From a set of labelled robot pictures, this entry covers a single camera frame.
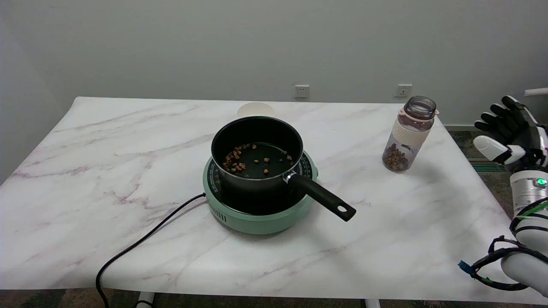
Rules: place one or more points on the clear bottle with brown pellets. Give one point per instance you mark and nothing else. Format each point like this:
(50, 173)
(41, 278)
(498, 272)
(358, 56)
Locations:
(406, 137)

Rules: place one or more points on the white pipe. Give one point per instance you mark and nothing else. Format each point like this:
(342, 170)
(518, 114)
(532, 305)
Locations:
(536, 91)

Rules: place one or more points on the white wall socket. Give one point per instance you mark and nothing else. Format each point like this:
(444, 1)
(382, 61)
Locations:
(301, 90)
(403, 90)

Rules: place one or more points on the green induction cooker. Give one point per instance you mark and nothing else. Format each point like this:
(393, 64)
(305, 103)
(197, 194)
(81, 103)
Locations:
(257, 214)

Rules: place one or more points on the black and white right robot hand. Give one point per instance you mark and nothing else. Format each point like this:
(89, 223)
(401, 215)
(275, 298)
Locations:
(509, 128)

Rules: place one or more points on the brown pellets in saucepan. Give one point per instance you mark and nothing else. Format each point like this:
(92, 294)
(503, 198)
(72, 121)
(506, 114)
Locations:
(244, 161)

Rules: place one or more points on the white table leg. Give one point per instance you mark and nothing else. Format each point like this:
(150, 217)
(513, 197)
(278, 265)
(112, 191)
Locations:
(372, 303)
(144, 300)

